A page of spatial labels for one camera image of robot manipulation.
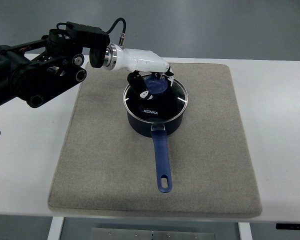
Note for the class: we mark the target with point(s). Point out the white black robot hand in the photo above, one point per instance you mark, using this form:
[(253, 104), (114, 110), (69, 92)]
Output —
[(136, 61)]

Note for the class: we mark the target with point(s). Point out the glass pot lid blue knob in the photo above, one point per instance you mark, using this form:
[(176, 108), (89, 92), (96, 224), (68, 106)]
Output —
[(154, 99)]

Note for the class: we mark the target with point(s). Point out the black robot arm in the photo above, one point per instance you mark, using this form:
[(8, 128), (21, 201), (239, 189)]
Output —
[(38, 71)]

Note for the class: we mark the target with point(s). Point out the beige fabric mat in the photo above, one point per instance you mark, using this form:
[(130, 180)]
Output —
[(106, 168)]

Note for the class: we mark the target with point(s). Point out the white table leg left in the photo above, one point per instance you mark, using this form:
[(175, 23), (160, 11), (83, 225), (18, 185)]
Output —
[(56, 227)]

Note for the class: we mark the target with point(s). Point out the white table leg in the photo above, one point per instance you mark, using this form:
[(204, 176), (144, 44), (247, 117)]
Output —
[(245, 232), (56, 227)]

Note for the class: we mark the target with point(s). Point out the white table leg right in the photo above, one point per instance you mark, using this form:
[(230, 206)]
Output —
[(245, 232)]

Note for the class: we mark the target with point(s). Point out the black table control panel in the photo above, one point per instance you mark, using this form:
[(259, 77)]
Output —
[(288, 226)]

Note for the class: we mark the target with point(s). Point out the dark blue saucepan blue handle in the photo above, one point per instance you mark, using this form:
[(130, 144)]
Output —
[(158, 130)]

